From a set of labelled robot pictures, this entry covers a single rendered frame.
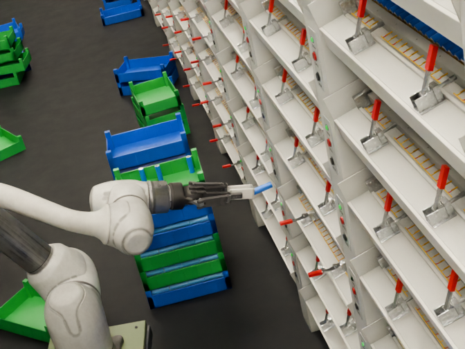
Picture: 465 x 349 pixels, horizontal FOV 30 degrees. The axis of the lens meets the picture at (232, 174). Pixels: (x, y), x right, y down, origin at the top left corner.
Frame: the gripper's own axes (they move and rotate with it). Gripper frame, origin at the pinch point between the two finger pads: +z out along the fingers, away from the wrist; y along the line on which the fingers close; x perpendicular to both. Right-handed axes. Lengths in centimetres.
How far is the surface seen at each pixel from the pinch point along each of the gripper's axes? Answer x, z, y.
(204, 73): 16, 22, 149
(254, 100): -13.6, 12.6, 34.9
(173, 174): 24, -7, 65
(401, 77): -65, -3, -94
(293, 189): 4.3, 18.2, 8.2
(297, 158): -13.2, 12.8, -8.5
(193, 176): 23, -1, 59
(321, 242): 6.9, 17.9, -18.7
